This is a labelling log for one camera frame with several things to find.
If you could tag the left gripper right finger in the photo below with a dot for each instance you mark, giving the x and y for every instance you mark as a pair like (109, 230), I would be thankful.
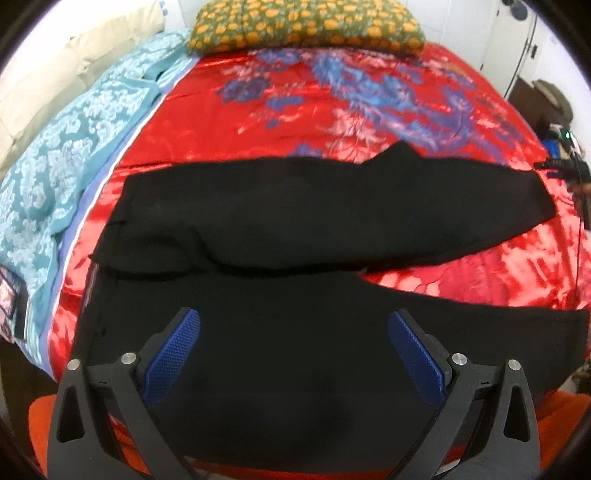
(484, 426)

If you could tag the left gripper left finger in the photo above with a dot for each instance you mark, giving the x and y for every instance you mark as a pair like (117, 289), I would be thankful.
(82, 444)

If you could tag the black pants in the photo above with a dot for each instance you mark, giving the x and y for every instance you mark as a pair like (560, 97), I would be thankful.
(294, 368)

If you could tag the dark wooden cabinet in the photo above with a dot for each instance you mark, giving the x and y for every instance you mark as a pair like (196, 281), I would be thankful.
(533, 106)

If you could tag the orange fuzzy mat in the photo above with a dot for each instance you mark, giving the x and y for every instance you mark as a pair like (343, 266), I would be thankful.
(557, 417)

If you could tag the olive cap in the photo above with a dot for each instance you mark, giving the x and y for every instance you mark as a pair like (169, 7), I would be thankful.
(556, 97)

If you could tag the white door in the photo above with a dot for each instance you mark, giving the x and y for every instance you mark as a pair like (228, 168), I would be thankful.
(508, 44)

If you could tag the black phone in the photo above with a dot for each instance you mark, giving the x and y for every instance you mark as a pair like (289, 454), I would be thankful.
(14, 301)

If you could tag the teal floral blanket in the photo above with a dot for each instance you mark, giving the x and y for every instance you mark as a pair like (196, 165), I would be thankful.
(41, 191)

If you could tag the yellow green floral pillow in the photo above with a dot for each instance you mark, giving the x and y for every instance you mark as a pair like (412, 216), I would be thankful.
(383, 26)

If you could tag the red floral satin bedspread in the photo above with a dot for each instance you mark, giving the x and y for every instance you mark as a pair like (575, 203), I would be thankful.
(345, 105)

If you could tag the cream pillow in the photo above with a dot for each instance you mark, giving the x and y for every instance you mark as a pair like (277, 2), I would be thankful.
(61, 58)

